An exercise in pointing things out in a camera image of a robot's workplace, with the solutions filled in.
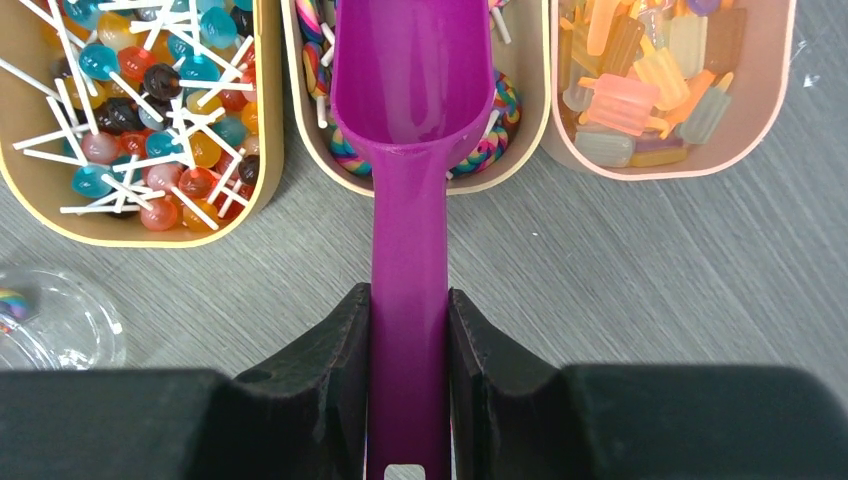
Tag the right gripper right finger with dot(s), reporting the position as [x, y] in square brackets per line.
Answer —
[515, 416]

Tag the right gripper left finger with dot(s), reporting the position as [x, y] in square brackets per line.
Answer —
[299, 414]

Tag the clear plastic cup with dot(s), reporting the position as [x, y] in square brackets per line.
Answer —
[73, 323]

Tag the rainbow swirl lollipop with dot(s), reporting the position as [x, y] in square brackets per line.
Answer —
[14, 310]

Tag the magenta plastic scoop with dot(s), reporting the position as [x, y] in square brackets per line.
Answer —
[412, 91]

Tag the pink tray popsicle candies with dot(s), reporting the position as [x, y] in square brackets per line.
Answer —
[656, 90]

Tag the cream tray swirl lollipops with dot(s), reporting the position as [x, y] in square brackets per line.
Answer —
[525, 61]

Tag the tan tray round lollipops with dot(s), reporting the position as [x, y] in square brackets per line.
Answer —
[148, 124]

